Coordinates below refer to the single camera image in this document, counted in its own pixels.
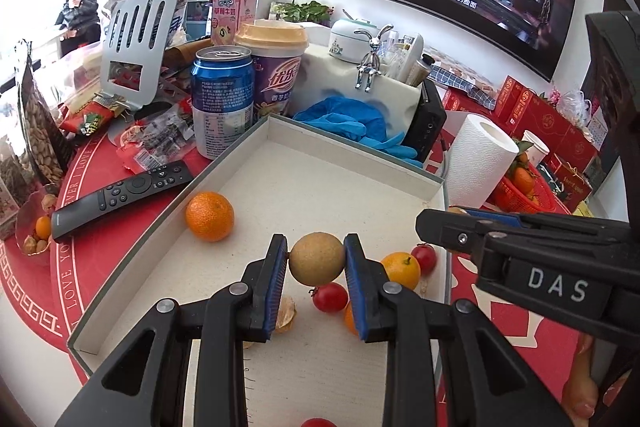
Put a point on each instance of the black remote control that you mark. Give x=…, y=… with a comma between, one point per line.
x=120, y=199

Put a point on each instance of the plastic-wrapped gift bundle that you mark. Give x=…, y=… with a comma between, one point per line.
x=572, y=103

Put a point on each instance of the red plastic basket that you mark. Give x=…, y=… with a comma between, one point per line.
x=530, y=202

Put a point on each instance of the purple instant drink cup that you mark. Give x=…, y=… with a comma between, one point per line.
x=272, y=77

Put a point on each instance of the black portable speaker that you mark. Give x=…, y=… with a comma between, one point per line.
x=427, y=122

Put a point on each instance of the red printed tablecloth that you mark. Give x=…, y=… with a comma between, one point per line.
x=40, y=307

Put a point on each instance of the desk calendar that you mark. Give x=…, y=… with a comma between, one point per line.
x=597, y=128

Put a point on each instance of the stack of red gift boxes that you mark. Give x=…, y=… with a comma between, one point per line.
x=545, y=122

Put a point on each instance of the tan physalis husk fruit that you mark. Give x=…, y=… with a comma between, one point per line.
x=286, y=314

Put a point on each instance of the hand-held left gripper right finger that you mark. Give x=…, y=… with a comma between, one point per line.
x=357, y=287

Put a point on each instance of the brown label pump bottle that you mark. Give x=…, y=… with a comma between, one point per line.
x=419, y=68

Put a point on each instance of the green potted plant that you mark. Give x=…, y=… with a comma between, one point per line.
x=302, y=12

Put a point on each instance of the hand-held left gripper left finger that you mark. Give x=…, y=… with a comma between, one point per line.
x=277, y=277

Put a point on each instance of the pile of leafy mandarins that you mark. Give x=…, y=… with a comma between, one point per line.
x=522, y=179

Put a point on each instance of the small orange kumquat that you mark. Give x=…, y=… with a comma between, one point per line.
x=43, y=227

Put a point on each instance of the person's right hand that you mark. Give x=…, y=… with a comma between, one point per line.
x=577, y=394

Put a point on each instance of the clear bag of nuts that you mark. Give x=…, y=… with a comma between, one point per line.
x=40, y=132

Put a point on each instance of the oval orange kumquat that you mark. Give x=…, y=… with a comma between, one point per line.
x=400, y=269

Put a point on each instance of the white slotted spatula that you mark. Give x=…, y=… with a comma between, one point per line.
x=142, y=42

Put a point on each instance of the white and green pot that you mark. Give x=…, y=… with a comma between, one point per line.
x=347, y=38

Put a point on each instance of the bag of dark seeds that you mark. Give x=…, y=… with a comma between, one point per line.
x=12, y=187

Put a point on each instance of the floral paper cup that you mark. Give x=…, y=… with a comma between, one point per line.
x=536, y=149

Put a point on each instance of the white paper towel roll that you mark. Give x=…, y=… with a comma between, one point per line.
x=475, y=157

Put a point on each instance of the pink milk carton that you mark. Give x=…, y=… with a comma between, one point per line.
x=232, y=19

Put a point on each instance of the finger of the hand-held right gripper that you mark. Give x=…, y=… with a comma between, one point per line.
x=450, y=232
x=500, y=219

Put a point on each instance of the blue rubber gloves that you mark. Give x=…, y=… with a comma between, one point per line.
x=360, y=122

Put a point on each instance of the blue drink can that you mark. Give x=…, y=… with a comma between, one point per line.
x=222, y=107

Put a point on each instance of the silver rabbit figure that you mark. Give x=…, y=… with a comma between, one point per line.
x=370, y=59

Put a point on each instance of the grey cardboard tray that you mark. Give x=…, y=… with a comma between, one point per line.
x=300, y=187

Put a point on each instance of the red and green snack packet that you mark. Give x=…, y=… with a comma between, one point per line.
x=87, y=122

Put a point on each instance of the clear shell-shaped dish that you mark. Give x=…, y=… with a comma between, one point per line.
x=27, y=219

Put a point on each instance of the brown round kiwi fruit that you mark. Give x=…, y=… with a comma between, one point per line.
x=317, y=258

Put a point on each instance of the blue plaid cloth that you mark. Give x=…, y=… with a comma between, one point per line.
x=460, y=77

